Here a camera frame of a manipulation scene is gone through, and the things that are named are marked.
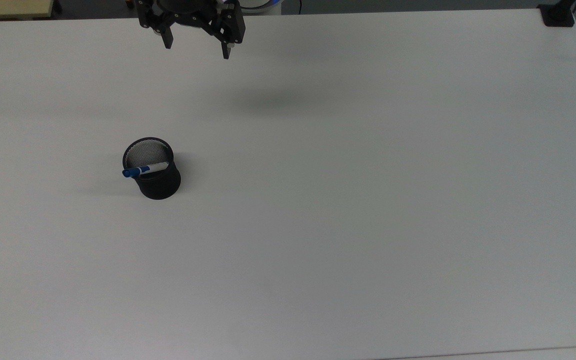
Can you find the black mesh pen cup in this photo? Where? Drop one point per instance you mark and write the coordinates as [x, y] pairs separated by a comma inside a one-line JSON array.
[[160, 185]]

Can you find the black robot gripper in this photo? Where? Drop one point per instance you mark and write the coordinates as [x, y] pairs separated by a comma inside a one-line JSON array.
[[193, 15]]

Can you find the light wooden side table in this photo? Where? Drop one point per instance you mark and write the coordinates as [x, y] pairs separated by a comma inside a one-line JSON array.
[[8, 7]]

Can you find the blue and white marker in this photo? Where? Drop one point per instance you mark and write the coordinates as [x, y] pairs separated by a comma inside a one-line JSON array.
[[148, 169]]

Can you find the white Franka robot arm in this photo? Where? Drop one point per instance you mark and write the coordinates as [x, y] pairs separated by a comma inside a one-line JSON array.
[[263, 9]]

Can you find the black table clamp mount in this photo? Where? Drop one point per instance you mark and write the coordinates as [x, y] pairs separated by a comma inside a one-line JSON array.
[[558, 14]]

